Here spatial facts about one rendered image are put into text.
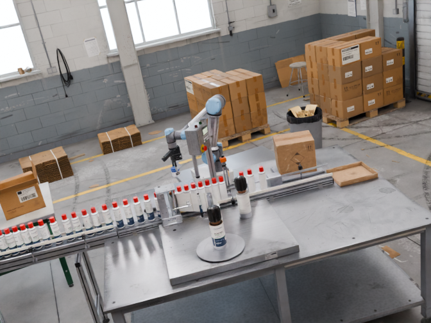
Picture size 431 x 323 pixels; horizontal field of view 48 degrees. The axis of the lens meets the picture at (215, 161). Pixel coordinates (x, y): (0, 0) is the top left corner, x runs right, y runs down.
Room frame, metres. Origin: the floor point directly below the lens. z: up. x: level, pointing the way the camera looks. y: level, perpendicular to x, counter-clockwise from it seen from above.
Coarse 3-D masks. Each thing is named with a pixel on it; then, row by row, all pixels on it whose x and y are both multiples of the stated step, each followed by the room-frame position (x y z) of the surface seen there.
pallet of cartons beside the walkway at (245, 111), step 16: (192, 80) 7.35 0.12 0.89; (208, 80) 7.16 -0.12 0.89; (224, 80) 6.98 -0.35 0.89; (240, 80) 6.80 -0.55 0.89; (256, 80) 6.87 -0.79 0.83; (192, 96) 7.41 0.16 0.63; (208, 96) 6.74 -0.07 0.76; (224, 96) 6.69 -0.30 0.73; (240, 96) 6.77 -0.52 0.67; (256, 96) 6.84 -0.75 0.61; (192, 112) 7.54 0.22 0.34; (224, 112) 6.68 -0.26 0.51; (240, 112) 6.76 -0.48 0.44; (256, 112) 6.84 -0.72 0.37; (224, 128) 6.66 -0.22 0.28; (240, 128) 6.74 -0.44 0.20; (256, 128) 6.79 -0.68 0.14; (224, 144) 6.60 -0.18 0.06
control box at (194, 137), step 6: (192, 126) 3.30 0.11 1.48; (198, 126) 3.28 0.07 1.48; (204, 126) 3.31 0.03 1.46; (186, 132) 3.24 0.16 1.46; (192, 132) 3.22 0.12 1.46; (198, 132) 3.22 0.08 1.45; (186, 138) 3.25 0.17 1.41; (192, 138) 3.22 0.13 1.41; (198, 138) 3.21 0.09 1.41; (192, 144) 3.23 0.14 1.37; (198, 144) 3.21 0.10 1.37; (204, 144) 3.26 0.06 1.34; (192, 150) 3.23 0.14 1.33; (198, 150) 3.21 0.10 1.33
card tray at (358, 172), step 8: (336, 168) 3.48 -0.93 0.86; (344, 168) 3.49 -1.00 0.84; (352, 168) 3.48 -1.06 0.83; (360, 168) 3.46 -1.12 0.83; (368, 168) 3.39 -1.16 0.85; (336, 176) 3.39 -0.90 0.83; (344, 176) 3.37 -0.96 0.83; (352, 176) 3.34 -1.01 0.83; (360, 176) 3.32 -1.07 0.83; (368, 176) 3.25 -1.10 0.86; (376, 176) 3.25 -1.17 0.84; (344, 184) 3.22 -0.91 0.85
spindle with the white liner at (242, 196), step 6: (234, 180) 2.97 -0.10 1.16; (240, 180) 2.93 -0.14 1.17; (240, 186) 2.92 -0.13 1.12; (246, 186) 2.96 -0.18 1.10; (240, 192) 2.94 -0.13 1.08; (246, 192) 2.94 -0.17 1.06; (240, 198) 2.93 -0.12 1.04; (246, 198) 2.93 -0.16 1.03; (240, 204) 2.93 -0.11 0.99; (246, 204) 2.92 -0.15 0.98; (240, 210) 2.94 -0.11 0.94; (246, 210) 2.92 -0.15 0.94; (240, 216) 2.95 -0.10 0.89; (246, 216) 2.92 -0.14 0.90
